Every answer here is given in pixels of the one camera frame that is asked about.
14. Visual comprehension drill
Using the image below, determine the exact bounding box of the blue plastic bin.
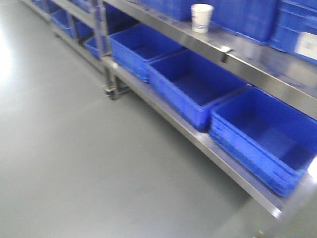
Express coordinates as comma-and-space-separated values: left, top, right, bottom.
108, 24, 184, 83
148, 50, 248, 131
209, 87, 317, 197

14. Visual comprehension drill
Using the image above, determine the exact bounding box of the steel shelf rack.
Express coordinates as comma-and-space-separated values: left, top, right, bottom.
25, 0, 317, 220

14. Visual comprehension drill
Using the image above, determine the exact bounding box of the white paper cup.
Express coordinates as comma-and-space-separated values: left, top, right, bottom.
191, 3, 214, 33

